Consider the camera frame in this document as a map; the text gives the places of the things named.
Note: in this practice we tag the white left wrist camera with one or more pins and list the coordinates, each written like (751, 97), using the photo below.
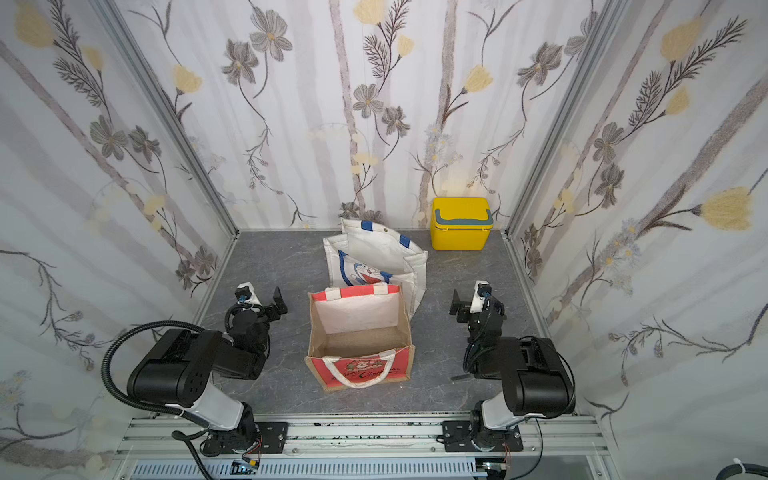
(245, 295)

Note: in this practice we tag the white slotted cable duct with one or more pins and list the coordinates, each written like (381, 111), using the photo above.
(353, 468)

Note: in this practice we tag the red Christmas jute bag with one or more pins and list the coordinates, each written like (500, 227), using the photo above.
(360, 337)

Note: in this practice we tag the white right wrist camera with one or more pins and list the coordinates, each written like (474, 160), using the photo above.
(481, 296)

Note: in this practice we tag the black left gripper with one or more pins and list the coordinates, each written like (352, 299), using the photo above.
(269, 311)

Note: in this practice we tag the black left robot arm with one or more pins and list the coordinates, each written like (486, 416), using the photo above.
(177, 373)

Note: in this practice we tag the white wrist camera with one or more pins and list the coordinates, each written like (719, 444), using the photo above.
(245, 295)
(481, 296)

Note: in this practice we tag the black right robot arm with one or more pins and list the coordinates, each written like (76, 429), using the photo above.
(536, 383)

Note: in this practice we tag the white Doraemon canvas bag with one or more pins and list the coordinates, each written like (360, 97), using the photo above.
(366, 252)

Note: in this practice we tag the yellow lunch box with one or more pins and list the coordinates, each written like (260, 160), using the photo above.
(460, 223)

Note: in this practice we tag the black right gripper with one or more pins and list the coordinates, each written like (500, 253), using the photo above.
(465, 309)

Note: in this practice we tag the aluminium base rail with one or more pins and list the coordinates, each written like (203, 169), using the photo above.
(570, 447)

